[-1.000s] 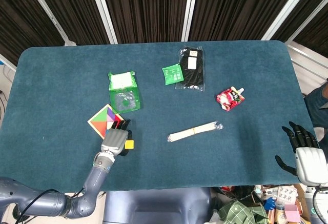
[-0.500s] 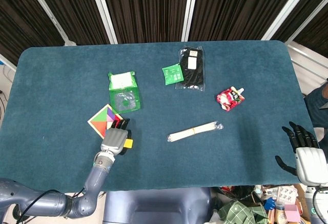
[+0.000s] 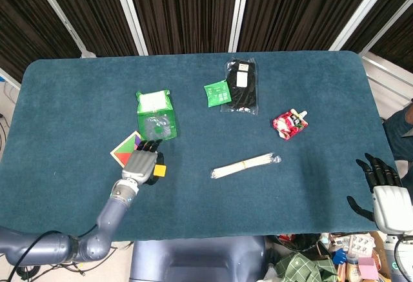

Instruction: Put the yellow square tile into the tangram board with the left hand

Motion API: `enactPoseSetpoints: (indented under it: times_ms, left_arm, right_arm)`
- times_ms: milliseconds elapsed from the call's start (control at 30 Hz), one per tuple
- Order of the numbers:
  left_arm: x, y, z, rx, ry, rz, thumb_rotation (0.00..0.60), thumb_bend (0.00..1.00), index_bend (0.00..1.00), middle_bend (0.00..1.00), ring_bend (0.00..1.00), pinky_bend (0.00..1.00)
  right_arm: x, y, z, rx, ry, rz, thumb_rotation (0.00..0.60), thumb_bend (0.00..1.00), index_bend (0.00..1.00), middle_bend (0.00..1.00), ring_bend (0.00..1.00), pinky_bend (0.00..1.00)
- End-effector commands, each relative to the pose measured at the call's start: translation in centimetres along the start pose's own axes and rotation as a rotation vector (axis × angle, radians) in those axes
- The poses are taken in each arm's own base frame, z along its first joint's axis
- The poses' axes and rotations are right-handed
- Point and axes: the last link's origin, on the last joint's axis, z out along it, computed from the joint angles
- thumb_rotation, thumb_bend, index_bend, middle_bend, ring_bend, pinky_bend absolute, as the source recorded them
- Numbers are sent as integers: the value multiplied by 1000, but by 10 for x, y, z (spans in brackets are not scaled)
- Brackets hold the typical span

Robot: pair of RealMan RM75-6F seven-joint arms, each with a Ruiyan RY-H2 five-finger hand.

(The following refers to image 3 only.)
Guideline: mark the large red triangle piece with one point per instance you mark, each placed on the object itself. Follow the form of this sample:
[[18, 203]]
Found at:
[[123, 158]]

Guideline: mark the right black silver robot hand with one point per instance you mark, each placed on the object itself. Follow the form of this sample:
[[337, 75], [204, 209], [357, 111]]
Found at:
[[392, 204]]

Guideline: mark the green triangle puzzle piece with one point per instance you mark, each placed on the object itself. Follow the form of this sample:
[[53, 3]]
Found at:
[[127, 146]]

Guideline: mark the green plaid cloth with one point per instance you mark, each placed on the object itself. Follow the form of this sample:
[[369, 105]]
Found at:
[[300, 267]]

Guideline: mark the pink box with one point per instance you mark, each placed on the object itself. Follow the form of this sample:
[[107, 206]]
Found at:
[[368, 268]]

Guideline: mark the purple triangle puzzle piece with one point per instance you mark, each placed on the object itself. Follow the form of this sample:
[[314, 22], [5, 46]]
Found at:
[[137, 139]]

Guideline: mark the green bag with white cloth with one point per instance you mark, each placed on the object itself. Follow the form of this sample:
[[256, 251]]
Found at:
[[151, 99]]

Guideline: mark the clear blister pack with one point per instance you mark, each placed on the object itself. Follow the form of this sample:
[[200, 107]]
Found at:
[[361, 245]]

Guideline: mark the person in blue clothes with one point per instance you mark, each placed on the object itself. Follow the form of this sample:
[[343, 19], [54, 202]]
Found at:
[[400, 133]]

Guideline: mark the black socks in clear bag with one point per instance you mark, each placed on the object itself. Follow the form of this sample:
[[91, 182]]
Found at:
[[240, 96]]

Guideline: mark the wrapped white chopstick bundle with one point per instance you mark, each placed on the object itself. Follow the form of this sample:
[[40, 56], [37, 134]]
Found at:
[[245, 165]]

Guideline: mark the grey-blue robot torso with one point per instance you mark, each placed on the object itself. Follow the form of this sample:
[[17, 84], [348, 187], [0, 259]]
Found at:
[[197, 259]]

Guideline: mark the wooden tangram puzzle tray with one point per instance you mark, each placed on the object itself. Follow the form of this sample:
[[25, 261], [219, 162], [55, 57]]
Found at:
[[124, 153]]

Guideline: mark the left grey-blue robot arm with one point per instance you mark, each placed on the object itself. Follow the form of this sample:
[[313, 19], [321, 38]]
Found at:
[[113, 211]]

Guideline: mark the teal tablecloth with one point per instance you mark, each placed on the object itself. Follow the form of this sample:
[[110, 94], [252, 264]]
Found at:
[[226, 204]]

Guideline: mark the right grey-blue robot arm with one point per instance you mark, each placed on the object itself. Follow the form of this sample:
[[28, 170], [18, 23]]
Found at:
[[401, 259]]

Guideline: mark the small green packet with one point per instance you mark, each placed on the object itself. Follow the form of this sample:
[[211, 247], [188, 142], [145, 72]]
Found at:
[[217, 95]]

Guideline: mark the red white snack pouch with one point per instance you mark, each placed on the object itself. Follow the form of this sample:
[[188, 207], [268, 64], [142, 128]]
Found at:
[[288, 125]]

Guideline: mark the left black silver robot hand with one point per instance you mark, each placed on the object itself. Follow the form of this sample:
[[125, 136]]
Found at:
[[140, 164]]

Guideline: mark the white frame post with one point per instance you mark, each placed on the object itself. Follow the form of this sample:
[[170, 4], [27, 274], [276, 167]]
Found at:
[[239, 11], [363, 11], [387, 28], [129, 11], [61, 14]]

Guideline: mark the small yellow cube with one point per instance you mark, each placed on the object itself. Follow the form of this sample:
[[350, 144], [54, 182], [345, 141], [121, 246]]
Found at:
[[160, 170]]

